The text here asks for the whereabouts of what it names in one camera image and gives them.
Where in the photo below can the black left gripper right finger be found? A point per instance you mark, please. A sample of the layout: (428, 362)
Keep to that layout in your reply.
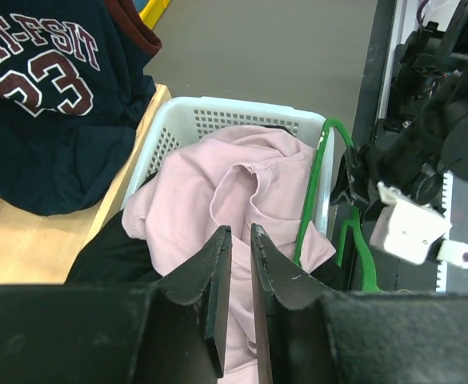
(308, 333)

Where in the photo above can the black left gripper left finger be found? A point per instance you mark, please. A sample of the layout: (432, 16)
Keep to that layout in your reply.
(169, 331)

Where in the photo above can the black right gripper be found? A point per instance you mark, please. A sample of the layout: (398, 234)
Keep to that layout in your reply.
(403, 166)

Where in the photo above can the pink tank top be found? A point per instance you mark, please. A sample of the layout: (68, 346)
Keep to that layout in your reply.
(237, 176)

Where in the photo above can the navy maroon-trimmed jersey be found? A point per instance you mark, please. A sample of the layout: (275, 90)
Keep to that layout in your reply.
(72, 93)

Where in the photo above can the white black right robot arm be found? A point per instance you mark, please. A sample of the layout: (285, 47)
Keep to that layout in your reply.
(428, 111)

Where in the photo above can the wooden clothes rack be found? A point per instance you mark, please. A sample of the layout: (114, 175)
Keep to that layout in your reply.
(37, 249)

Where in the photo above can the white plastic laundry basket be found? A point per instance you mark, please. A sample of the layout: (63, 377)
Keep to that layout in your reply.
(185, 121)

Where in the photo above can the yellow plastic bin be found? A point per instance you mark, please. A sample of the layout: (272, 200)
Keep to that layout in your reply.
(151, 10)

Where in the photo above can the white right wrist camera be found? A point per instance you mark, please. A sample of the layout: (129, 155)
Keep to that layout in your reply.
(410, 232)

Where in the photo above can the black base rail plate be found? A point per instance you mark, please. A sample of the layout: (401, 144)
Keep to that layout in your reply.
(393, 22)

